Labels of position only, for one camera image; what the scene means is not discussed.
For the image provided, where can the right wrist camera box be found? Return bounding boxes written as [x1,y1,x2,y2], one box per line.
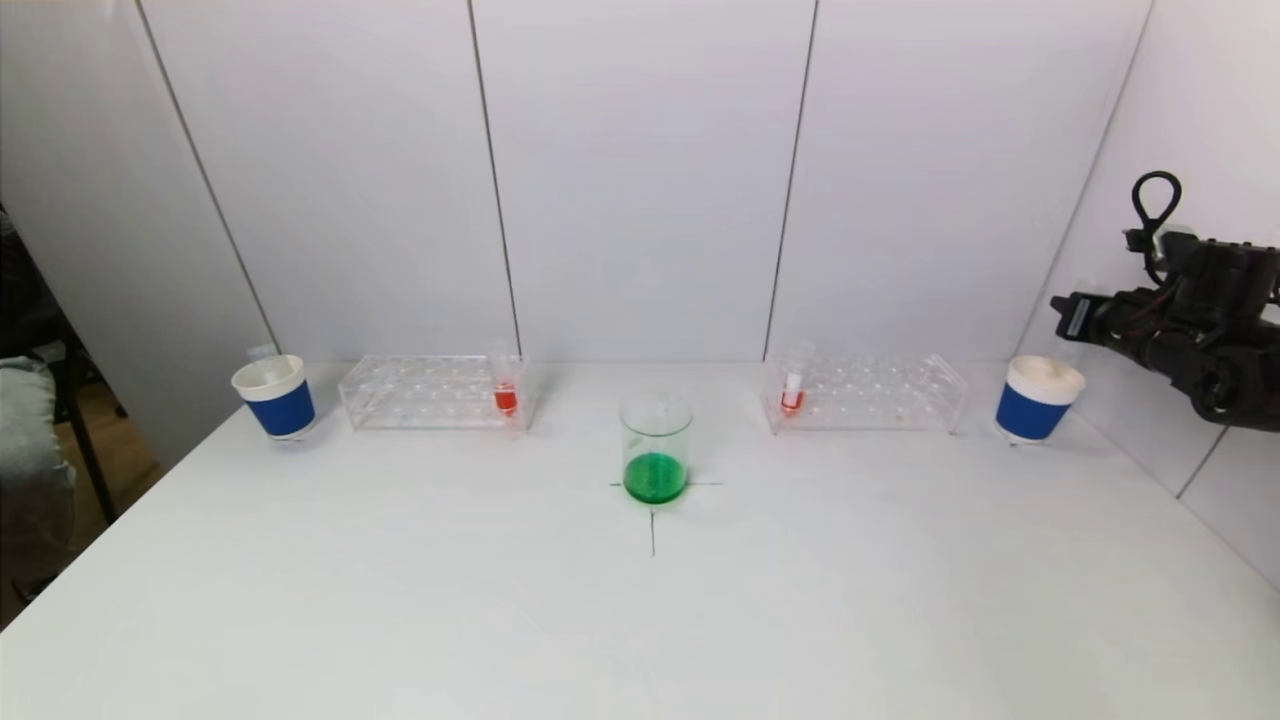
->
[1123,228,1201,273]

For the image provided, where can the clear glass beaker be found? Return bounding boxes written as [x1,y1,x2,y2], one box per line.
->
[619,394,696,506]

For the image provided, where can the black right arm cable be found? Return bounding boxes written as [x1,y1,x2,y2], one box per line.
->
[1131,170,1184,289]

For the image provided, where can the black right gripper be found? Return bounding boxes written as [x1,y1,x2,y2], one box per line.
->
[1049,291,1145,353]

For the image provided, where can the blue-sleeved white paper cup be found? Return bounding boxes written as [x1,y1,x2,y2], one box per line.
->
[995,356,1088,447]
[231,354,318,441]

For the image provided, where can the test tube with red pigment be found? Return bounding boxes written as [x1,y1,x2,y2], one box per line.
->
[489,343,524,420]
[779,345,811,419]

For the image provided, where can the clear acrylic test tube rack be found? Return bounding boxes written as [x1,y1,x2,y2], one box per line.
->
[760,352,970,436]
[339,354,534,433]

